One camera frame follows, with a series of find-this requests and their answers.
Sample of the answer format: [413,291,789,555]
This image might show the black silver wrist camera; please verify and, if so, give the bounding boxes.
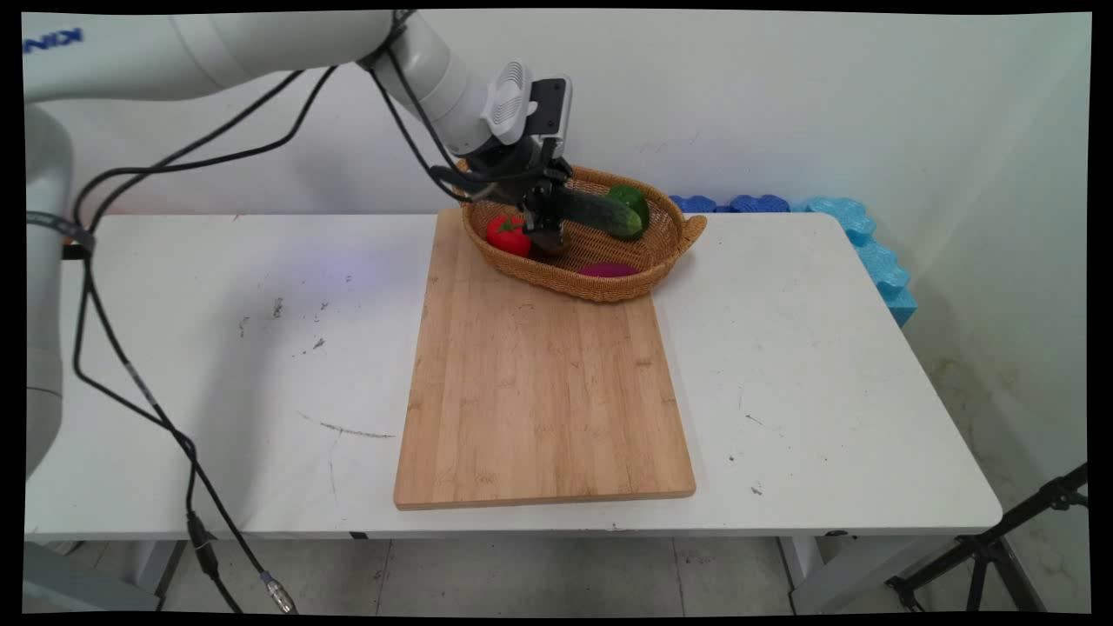
[524,77,574,149]

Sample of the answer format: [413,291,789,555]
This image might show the green toy bell pepper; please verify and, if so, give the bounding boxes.
[607,183,652,234]

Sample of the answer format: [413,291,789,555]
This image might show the white vented camera mount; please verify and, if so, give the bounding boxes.
[483,58,535,146]

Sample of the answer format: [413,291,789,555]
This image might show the black camera cable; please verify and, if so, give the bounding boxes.
[74,12,557,615]

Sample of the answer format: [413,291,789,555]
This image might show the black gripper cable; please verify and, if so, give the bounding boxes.
[71,65,340,615]

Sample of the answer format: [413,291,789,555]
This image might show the red toy tomato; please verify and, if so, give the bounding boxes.
[484,214,534,259]

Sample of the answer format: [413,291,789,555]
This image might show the light blue foam mat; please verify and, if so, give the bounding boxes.
[790,196,919,329]

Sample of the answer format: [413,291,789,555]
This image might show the dark green toy cucumber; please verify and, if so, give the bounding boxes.
[556,186,645,242]

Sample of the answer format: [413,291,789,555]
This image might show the white table leg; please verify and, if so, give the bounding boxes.
[776,534,825,611]

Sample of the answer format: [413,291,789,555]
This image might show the wooden cutting board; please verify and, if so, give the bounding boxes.
[393,209,697,511]

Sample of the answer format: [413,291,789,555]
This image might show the black tripod stand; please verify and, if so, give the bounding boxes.
[884,463,1090,614]

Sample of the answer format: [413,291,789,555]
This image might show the woven wicker basket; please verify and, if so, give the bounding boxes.
[456,158,708,304]

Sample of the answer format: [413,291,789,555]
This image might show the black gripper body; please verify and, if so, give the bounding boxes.
[468,137,575,211]

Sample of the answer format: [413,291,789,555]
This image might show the grey cable strap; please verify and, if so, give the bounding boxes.
[25,210,97,261]

